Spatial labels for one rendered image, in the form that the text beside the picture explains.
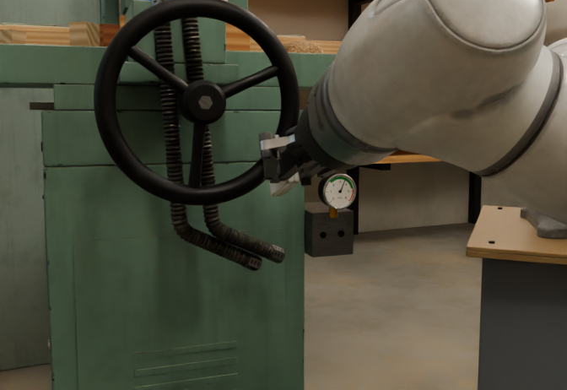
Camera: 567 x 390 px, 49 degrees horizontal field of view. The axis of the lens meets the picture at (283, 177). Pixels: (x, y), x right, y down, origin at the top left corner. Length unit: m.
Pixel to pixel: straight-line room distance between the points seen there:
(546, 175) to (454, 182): 4.07
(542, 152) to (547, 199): 0.04
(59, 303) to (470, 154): 0.79
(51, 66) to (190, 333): 0.50
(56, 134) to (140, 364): 0.41
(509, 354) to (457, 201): 3.62
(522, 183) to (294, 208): 0.70
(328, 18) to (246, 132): 2.93
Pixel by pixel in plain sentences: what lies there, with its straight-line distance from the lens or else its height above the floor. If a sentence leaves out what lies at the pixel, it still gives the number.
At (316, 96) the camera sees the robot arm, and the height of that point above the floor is 0.81.
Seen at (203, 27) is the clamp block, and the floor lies 0.92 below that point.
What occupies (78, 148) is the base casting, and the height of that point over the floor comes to 0.74.
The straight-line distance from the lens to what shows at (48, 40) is 1.20.
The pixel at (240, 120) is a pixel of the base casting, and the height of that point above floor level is 0.78.
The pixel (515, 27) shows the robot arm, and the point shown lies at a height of 0.85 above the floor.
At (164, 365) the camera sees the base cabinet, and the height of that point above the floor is 0.36.
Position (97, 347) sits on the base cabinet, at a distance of 1.11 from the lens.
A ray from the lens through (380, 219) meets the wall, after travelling 4.20.
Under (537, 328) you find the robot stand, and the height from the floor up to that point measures 0.50.
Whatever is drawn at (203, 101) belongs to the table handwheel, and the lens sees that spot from 0.85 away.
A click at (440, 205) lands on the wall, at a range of 4.47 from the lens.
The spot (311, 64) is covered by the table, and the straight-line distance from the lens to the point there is 1.11.
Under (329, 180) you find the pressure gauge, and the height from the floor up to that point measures 0.68.
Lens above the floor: 0.80
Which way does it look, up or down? 6 degrees down
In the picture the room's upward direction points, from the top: straight up
